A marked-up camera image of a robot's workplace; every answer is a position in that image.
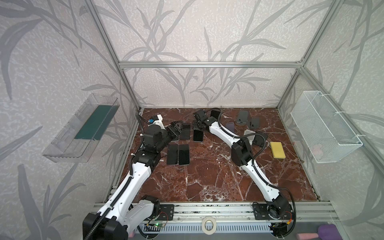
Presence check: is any black phone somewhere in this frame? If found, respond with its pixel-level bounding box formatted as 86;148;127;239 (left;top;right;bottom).
179;123;191;141
193;130;204;142
210;110;221;120

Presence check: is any wood ring grey stand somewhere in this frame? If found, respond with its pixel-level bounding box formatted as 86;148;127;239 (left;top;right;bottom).
235;110;250;127

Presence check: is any black folding phone stand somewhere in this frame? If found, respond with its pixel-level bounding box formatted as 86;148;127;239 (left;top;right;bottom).
253;132;268;148

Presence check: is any white phone stand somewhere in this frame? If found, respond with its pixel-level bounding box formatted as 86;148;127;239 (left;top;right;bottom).
244;130;256;144

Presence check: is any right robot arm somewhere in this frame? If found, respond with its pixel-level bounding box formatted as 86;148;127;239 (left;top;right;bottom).
194;109;290;220

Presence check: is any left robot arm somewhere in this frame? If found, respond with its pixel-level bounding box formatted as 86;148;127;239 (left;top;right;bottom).
83;119;183;240

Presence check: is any grey round stand back right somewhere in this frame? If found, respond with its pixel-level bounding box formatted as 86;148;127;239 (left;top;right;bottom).
226;122;235;134

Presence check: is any yellow green sponge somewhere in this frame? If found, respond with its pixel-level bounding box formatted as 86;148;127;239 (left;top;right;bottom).
270;142;286;159

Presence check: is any white tape roll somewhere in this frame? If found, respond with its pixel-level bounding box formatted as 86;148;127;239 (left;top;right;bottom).
201;216;217;235

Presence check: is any purple pink scoop right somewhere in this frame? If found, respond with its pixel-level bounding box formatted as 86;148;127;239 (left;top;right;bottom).
296;224;343;240

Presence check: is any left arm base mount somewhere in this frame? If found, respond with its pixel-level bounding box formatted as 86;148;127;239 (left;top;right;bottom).
147;204;175;221

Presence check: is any clear plastic wall shelf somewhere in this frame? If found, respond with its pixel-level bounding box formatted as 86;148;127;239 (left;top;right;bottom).
43;94;120;163

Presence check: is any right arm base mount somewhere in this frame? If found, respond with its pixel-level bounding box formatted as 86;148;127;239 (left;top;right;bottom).
252;202;294;222

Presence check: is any white wire wall basket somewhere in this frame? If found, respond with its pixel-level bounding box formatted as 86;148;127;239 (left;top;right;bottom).
291;91;363;164

